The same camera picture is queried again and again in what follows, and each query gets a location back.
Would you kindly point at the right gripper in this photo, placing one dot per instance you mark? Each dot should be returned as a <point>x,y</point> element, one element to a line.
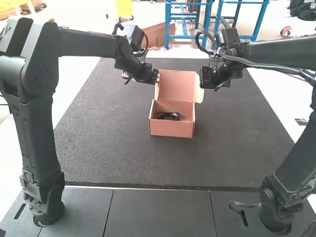
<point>212,77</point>

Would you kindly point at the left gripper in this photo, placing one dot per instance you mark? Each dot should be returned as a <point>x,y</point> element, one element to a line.
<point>144,72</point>

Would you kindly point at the cardboard box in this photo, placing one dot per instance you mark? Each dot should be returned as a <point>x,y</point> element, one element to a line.
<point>172,128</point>

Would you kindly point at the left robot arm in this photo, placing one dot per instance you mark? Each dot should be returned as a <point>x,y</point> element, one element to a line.
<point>37,98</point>

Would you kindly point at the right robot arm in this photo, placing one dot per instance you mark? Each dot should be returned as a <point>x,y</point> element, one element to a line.
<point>271,49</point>

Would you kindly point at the flat cardboard sheet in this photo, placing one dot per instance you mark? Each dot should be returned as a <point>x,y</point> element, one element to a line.
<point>158,33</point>

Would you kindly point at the black square fan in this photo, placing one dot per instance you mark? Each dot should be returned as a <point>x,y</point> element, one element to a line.
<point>170,116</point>

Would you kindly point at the yellow cart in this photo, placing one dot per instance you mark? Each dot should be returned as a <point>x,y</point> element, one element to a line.
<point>123,7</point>

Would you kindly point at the black mat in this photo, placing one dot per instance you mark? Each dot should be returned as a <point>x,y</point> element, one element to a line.
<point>111,148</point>

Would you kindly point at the black label card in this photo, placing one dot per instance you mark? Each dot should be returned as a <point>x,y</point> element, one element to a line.
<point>301,121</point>

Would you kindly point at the dark base panel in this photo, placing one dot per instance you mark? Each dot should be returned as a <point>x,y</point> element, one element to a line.
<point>232,227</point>
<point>160,214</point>
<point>79,212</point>

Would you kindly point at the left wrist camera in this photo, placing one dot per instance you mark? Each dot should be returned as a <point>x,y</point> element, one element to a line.
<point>133,35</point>

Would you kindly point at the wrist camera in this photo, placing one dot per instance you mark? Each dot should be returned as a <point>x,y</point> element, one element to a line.
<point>229,34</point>
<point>133,35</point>

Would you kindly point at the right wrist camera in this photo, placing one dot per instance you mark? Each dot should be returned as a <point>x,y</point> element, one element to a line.
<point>229,34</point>

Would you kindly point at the blue metal frame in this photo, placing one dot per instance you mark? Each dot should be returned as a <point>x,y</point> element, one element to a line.
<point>256,14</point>
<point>170,24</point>

